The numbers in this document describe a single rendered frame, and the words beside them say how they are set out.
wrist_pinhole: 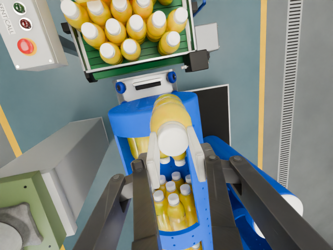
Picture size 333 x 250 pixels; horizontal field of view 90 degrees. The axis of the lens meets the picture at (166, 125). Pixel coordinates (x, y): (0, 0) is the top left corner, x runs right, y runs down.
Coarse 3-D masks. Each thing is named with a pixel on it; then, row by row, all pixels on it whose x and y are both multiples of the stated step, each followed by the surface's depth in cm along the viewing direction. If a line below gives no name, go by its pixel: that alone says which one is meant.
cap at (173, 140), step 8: (168, 128) 20; (176, 128) 20; (160, 136) 20; (168, 136) 20; (176, 136) 20; (184, 136) 20; (160, 144) 20; (168, 144) 20; (176, 144) 20; (184, 144) 20; (168, 152) 21; (176, 152) 21
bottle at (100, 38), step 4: (96, 24) 50; (96, 28) 48; (100, 28) 50; (100, 32) 50; (104, 32) 53; (84, 36) 49; (96, 36) 49; (100, 36) 50; (104, 36) 52; (88, 40) 50; (92, 40) 50; (96, 40) 50; (100, 40) 51; (104, 40) 53; (108, 40) 59; (92, 44) 51; (96, 44) 52; (100, 44) 53; (96, 48) 57
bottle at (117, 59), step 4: (112, 44) 51; (116, 48) 52; (100, 52) 51; (116, 52) 52; (120, 52) 56; (100, 56) 54; (112, 56) 51; (116, 56) 53; (120, 56) 56; (104, 60) 53; (108, 60) 52; (112, 60) 53; (116, 60) 54; (120, 60) 59; (112, 64) 59; (116, 64) 62
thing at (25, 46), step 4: (20, 40) 42; (24, 40) 42; (28, 40) 42; (20, 44) 42; (24, 44) 42; (28, 44) 43; (32, 44) 43; (20, 48) 42; (24, 48) 43; (28, 48) 43; (32, 48) 43; (24, 52) 43; (28, 52) 43
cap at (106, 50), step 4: (104, 44) 48; (108, 44) 48; (100, 48) 48; (104, 48) 48; (108, 48) 49; (112, 48) 49; (104, 52) 49; (108, 52) 49; (112, 52) 49; (104, 56) 49; (108, 56) 49
